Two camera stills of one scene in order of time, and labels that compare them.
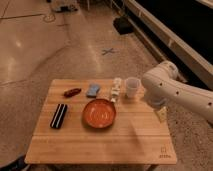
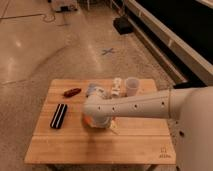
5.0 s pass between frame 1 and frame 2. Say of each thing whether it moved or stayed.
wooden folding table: stayed
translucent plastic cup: stayed
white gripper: moved
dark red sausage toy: stayed
